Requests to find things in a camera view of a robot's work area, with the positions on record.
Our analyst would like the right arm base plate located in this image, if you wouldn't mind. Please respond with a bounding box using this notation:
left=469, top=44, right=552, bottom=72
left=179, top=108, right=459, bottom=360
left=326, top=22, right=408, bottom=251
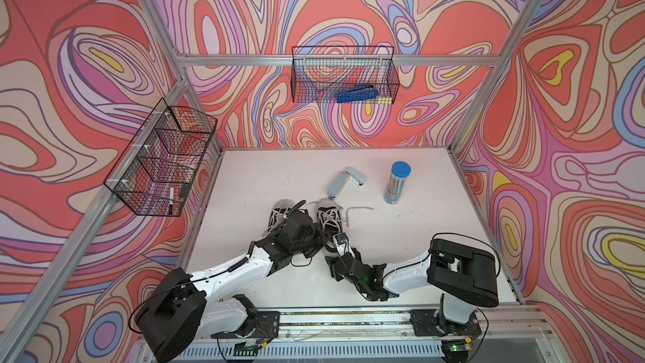
left=410, top=309, right=482, bottom=339

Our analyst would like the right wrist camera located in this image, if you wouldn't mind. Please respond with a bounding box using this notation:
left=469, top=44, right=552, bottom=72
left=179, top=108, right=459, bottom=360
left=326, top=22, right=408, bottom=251
left=333, top=232, right=350, bottom=257

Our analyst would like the black canvas sneaker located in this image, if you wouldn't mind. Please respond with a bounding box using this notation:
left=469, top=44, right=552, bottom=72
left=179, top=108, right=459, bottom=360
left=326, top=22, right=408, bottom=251
left=264, top=199, right=295, bottom=236
left=316, top=198, right=359, bottom=258

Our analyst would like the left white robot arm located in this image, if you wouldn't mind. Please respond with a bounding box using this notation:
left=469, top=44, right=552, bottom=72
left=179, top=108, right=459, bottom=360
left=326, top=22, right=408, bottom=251
left=128, top=208, right=329, bottom=362

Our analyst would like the blue stapler in basket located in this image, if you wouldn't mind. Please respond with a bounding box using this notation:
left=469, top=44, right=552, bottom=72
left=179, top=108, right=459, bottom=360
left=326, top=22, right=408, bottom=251
left=336, top=84, right=379, bottom=104

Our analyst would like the black wire basket left wall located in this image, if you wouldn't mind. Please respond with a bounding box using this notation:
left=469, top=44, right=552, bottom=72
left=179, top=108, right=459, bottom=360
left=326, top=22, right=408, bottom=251
left=103, top=99, right=218, bottom=218

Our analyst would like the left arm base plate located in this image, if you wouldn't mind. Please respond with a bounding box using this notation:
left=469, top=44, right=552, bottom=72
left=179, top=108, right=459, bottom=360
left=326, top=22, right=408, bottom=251
left=210, top=310, right=281, bottom=341

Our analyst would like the black wire basket back wall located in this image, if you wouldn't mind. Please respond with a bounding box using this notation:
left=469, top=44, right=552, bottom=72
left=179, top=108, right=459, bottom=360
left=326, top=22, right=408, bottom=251
left=291, top=44, right=400, bottom=104

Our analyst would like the white marker in basket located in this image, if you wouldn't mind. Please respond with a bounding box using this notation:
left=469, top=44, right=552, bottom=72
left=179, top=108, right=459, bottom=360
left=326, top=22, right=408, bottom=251
left=168, top=186, right=175, bottom=216

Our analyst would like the black wire basket wall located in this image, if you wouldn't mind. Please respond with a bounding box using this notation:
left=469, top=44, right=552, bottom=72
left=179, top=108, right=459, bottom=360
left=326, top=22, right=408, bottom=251
left=291, top=44, right=400, bottom=104
left=103, top=99, right=218, bottom=218

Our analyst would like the pencil tube with blue lid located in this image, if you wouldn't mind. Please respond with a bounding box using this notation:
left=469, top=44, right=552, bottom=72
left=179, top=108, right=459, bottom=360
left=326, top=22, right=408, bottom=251
left=384, top=161, right=412, bottom=204

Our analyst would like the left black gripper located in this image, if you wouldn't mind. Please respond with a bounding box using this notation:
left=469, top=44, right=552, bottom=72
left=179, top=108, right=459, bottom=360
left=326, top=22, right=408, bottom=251
left=290, top=223, right=334, bottom=260

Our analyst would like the grey blue stapler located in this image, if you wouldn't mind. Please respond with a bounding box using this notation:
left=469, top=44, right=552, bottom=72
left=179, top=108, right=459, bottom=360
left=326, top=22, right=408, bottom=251
left=327, top=167, right=366, bottom=200

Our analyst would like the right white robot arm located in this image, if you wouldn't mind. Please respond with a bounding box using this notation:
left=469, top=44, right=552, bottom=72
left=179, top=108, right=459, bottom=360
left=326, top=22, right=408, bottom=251
left=325, top=234, right=499, bottom=330

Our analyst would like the aluminium rail with vents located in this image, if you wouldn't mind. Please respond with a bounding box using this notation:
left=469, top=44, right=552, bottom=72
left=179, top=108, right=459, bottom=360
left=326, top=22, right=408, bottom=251
left=174, top=305, right=567, bottom=362

